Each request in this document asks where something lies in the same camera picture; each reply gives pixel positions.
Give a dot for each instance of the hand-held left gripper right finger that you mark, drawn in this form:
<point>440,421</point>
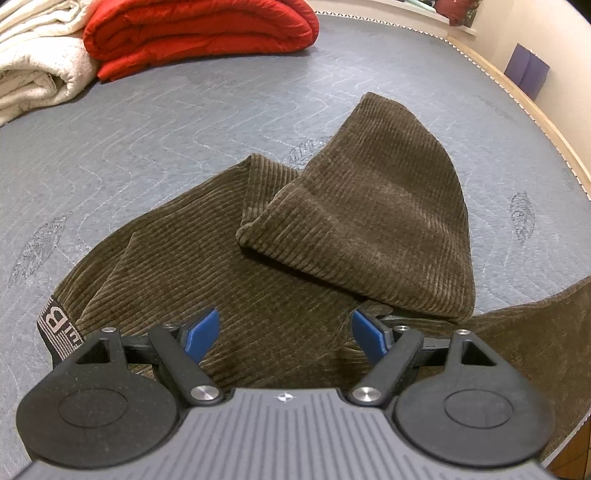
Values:
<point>367,333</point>

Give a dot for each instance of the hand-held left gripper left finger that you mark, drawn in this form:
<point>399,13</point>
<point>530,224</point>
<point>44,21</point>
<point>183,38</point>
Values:
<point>203,332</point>

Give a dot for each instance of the grey quilted mattress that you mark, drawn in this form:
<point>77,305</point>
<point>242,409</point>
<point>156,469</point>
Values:
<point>152,138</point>

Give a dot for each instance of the folded red quilt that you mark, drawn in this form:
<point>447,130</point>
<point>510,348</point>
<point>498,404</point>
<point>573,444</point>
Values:
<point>194,32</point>

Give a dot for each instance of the purple box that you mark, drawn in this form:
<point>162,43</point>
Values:
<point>527,70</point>

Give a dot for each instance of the folded white blanket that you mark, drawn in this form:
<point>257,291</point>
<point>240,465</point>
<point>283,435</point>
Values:
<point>37,60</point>

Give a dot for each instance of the dark red patterned cushion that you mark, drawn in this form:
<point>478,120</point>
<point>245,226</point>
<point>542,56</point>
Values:
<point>456,11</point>

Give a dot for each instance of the wooden bed frame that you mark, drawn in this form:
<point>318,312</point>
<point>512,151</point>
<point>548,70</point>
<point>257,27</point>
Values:
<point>521,106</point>

